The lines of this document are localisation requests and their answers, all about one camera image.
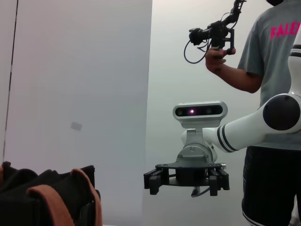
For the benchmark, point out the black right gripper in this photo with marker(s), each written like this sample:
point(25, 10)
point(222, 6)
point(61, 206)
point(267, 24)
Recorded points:
point(188, 175)

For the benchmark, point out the person's right forearm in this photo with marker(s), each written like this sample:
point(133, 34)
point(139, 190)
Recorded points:
point(242, 80)

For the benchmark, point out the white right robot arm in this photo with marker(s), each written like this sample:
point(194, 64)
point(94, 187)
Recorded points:
point(242, 134)

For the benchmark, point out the person's right hand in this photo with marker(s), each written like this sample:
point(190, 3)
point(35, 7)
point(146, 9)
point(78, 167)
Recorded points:
point(215, 61)

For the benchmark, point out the silver right gripper plug connector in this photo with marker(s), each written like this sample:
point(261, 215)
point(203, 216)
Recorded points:
point(223, 166)

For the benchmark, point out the black shorts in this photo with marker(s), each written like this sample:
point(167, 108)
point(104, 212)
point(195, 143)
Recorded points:
point(265, 188)

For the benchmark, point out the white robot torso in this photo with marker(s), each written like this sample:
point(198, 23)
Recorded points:
point(297, 212)

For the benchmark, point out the person in grey t-shirt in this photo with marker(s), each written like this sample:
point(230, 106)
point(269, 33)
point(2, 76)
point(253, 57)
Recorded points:
point(270, 58)

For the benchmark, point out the black handheld teleoperation controller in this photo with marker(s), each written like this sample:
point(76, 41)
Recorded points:
point(218, 30)

